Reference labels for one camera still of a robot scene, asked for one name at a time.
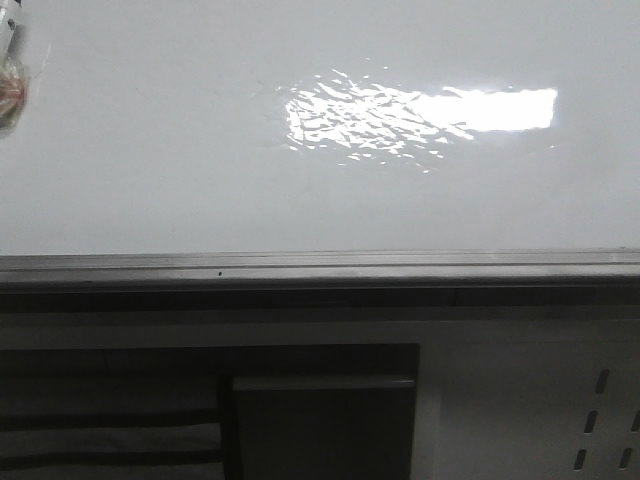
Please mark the white glossy whiteboard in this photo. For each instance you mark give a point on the white glossy whiteboard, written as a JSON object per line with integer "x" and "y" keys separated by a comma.
{"x": 281, "y": 126}

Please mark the grey metal whiteboard tray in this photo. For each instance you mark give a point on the grey metal whiteboard tray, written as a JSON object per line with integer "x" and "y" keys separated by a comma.
{"x": 84, "y": 283}

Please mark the dark grey box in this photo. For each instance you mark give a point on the dark grey box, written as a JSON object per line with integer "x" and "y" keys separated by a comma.
{"x": 325, "y": 427}

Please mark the white perforated metal panel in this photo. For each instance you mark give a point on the white perforated metal panel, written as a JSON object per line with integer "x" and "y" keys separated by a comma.
{"x": 531, "y": 410}

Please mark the dark slatted shelf frame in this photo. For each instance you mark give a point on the dark slatted shelf frame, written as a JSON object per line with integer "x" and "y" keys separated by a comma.
{"x": 151, "y": 413}

